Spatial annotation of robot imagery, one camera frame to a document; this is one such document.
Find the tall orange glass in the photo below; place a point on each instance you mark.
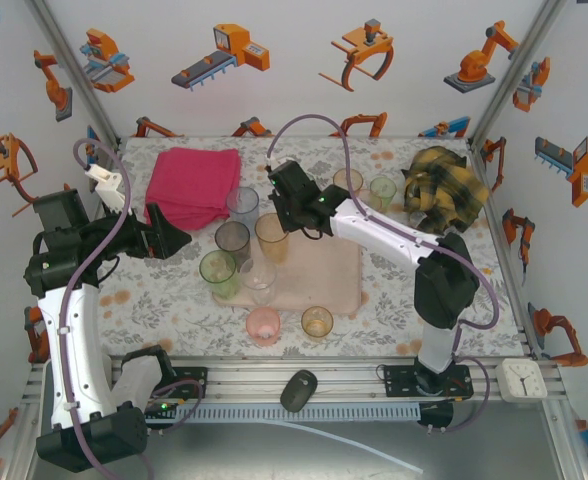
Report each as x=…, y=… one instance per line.
x=271, y=242

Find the pale blue glass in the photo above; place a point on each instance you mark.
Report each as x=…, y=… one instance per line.
x=242, y=207

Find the short orange glass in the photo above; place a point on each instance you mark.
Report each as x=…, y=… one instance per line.
x=356, y=179
x=317, y=325

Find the smoky grey glass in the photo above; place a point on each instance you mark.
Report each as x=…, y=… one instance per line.
x=232, y=245

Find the clear glass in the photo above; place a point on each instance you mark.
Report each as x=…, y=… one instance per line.
x=259, y=285

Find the large green glass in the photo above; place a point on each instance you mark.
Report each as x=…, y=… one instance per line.
x=219, y=275

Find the small green glass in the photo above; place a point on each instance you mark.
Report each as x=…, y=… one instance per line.
x=384, y=192

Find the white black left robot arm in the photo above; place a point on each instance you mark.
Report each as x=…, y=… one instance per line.
x=74, y=350

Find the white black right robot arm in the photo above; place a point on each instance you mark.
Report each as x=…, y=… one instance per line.
x=374, y=220

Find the beige plastic tray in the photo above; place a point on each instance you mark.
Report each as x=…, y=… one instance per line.
x=319, y=280

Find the floral tablecloth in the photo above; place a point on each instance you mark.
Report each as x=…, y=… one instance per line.
x=324, y=155

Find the pink folded towel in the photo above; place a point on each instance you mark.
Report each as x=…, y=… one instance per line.
x=194, y=180

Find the yellow black plaid cloth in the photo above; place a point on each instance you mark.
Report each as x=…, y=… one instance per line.
x=444, y=190

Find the dark grey computer mouse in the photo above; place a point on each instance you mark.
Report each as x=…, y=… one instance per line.
x=299, y=391

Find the thin white tube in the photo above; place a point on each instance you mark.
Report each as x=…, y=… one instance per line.
x=374, y=452

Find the white square clock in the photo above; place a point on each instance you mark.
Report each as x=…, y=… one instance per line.
x=521, y=380

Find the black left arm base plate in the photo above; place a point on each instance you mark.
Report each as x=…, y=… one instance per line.
x=189, y=382

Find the aluminium table rail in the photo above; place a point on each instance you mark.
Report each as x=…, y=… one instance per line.
x=254, y=385

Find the aluminium frame post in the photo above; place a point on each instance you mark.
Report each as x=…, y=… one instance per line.
x=514, y=70
x=69, y=65

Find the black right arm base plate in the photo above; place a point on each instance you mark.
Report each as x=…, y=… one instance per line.
x=399, y=382

